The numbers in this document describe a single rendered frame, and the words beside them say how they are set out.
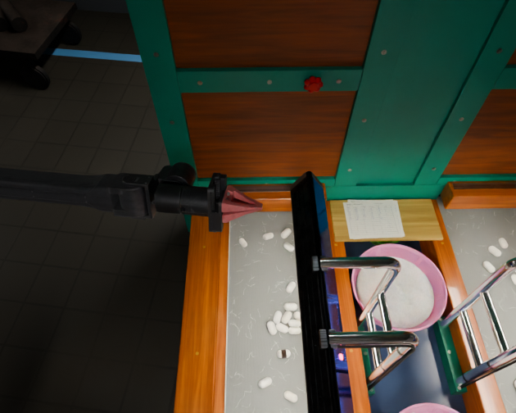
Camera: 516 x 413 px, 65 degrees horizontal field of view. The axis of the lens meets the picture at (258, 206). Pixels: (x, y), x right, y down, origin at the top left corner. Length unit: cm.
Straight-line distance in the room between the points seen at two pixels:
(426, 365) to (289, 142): 72
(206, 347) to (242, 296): 18
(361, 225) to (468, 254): 34
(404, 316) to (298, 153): 55
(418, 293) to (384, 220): 24
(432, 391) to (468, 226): 52
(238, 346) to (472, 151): 86
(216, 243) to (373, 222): 49
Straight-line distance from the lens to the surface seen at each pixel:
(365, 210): 133
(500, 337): 105
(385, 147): 120
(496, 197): 142
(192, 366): 112
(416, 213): 138
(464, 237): 144
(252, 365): 113
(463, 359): 126
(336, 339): 77
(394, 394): 124
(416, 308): 127
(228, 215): 77
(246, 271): 122
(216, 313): 115
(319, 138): 114
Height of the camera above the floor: 184
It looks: 55 degrees down
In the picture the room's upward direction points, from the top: straight up
